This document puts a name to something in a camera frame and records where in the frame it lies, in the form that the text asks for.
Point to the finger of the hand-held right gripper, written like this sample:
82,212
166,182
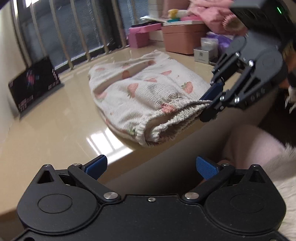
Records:
214,91
245,97

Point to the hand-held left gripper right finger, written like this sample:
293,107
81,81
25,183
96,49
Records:
205,166

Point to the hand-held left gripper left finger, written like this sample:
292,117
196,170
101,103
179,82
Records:
98,164

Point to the white strawberry print pants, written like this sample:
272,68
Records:
138,97

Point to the small white printed box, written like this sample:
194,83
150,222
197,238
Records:
204,56

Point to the purple plastic packet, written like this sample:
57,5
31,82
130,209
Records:
223,41

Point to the person's pale pink garment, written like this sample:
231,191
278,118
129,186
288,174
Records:
249,143

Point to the clear white small box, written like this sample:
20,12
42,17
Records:
209,43

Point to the dusty pink storage box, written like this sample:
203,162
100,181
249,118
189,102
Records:
182,39

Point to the white low box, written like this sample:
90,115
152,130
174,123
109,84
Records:
156,36

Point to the teal small item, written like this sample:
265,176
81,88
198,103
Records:
173,20

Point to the yellow and white plush toy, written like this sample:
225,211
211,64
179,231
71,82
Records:
179,14

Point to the hot pink cube box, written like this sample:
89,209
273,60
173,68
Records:
138,39

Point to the hot pink flat box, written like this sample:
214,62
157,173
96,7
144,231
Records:
144,28

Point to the clear plastic wrapper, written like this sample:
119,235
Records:
150,19

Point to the black flat case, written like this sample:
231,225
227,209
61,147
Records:
143,23

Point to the stack of white boxes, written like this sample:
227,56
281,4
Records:
157,8

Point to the tablet with dark keyboard cover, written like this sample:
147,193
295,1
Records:
32,85

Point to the metal window guard bars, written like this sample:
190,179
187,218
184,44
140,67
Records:
105,41

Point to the grey window blinds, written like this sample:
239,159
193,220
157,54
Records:
92,27

